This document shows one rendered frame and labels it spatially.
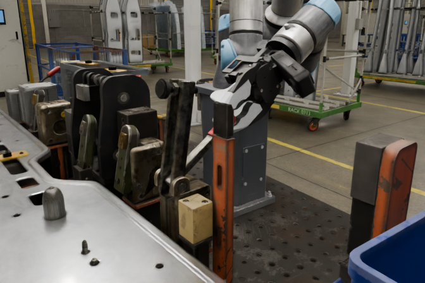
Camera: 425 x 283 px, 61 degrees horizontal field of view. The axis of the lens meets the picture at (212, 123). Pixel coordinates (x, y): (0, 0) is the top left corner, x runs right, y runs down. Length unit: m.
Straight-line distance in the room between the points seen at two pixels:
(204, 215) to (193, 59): 4.30
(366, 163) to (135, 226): 0.36
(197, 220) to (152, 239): 0.09
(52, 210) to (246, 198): 0.73
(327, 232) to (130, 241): 0.74
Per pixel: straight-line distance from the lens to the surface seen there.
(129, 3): 10.03
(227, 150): 0.46
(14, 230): 0.63
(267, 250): 1.06
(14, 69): 7.71
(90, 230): 0.59
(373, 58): 8.66
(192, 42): 4.73
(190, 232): 0.50
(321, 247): 1.10
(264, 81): 0.64
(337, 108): 4.82
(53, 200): 0.62
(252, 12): 0.82
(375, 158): 0.32
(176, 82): 0.54
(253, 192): 1.23
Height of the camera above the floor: 1.29
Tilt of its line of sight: 15 degrees down
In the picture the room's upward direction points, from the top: straight up
